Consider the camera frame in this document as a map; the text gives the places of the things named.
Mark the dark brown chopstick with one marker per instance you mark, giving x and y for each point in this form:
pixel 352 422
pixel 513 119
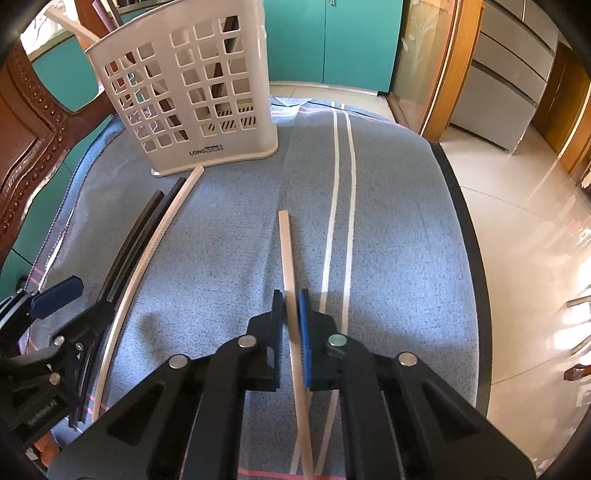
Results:
pixel 231 34

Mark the cream white chopstick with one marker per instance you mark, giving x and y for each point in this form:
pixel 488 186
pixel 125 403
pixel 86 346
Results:
pixel 152 254

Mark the carved wooden chair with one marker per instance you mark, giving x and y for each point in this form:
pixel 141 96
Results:
pixel 27 152

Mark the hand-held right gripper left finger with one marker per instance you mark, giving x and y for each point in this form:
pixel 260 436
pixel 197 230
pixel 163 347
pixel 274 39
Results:
pixel 276 332

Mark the beige square chopstick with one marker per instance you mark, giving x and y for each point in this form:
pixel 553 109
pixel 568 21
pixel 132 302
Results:
pixel 74 25

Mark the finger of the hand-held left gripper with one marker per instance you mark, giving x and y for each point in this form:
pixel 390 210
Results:
pixel 85 325
pixel 57 294

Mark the light tan chopstick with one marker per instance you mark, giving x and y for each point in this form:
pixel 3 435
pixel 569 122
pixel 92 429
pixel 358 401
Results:
pixel 288 258

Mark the person's left hand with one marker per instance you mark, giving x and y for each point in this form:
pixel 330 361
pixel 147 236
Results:
pixel 48 450

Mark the teal kitchen cabinets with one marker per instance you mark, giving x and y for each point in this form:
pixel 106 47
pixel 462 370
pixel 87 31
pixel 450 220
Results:
pixel 355 41

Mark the blue striped cloth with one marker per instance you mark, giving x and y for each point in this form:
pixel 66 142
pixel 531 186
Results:
pixel 231 240

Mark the grey refrigerator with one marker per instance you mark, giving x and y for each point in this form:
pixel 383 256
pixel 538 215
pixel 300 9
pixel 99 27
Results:
pixel 508 69

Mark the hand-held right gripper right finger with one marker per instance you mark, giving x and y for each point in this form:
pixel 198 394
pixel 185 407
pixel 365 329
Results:
pixel 305 337

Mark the long black chopstick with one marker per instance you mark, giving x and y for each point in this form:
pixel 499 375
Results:
pixel 115 9

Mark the white plastic utensil basket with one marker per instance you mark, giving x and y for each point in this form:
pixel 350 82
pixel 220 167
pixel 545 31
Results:
pixel 184 87

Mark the wooden framed glass door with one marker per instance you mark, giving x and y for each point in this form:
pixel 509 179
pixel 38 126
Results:
pixel 434 64

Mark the dark red chopstick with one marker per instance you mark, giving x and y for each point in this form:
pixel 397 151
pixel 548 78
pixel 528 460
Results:
pixel 105 16

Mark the brown wooden door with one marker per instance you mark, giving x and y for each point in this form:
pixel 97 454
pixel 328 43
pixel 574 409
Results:
pixel 568 106

